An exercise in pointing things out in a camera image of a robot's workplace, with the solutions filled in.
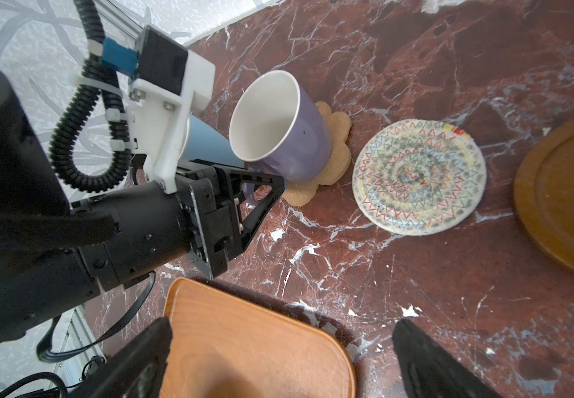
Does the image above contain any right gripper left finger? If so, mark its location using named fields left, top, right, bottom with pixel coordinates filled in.
left=69, top=317, right=173, bottom=397

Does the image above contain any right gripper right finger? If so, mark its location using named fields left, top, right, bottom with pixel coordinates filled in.
left=393, top=318, right=499, bottom=398

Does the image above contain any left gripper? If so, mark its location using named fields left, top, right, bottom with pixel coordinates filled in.
left=72, top=161, right=285, bottom=291

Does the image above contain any purple mug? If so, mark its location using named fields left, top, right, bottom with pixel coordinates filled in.
left=229, top=71, right=333, bottom=207

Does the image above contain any cork flower coaster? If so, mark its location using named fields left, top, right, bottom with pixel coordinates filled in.
left=282, top=101, right=353, bottom=207

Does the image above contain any woven round coaster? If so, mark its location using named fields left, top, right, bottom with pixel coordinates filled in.
left=352, top=119, right=487, bottom=236

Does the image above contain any large round wooden coaster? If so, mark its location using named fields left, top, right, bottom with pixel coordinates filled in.
left=514, top=119, right=574, bottom=271

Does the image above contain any light blue mug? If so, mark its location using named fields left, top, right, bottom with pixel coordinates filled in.
left=179, top=114, right=245, bottom=168

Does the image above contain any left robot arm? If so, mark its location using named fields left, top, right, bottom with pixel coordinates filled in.
left=0, top=71, right=285, bottom=343

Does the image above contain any orange plastic tray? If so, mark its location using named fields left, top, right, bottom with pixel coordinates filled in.
left=160, top=278, right=357, bottom=397

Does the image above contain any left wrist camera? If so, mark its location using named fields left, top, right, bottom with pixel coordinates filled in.
left=88, top=26, right=215, bottom=194

